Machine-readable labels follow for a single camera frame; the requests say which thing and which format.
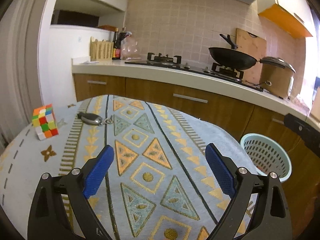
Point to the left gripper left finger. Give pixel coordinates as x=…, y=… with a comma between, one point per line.
x=48, y=218

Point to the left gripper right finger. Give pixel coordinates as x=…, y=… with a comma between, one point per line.
x=271, y=216

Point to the wooden kitchen cabinet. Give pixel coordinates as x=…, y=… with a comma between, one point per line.
x=237, y=118

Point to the light blue waste basket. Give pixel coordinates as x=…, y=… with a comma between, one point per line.
x=267, y=155

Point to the brown rice cooker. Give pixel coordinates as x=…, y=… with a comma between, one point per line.
x=277, y=76

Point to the rubik's cube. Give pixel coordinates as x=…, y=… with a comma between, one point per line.
x=44, y=122

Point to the wooden cutting board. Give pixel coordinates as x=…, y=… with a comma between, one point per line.
x=256, y=47

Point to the black wok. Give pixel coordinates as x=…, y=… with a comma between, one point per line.
x=232, y=58

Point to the black car key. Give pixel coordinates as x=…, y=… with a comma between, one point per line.
x=94, y=119

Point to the patterned blue tablecloth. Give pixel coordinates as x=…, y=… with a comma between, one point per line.
x=159, y=185

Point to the black gas stove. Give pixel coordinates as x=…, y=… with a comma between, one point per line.
x=216, y=70

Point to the white countertop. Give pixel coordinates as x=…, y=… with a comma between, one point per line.
x=81, y=65

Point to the wicker basket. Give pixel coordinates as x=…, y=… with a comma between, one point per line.
x=100, y=50

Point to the dark sauce bottle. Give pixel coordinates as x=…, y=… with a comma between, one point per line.
x=116, y=46

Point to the clear plastic bag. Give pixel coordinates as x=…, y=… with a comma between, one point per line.
x=129, y=49

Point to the orange wall cabinet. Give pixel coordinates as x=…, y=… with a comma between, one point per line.
x=293, y=16

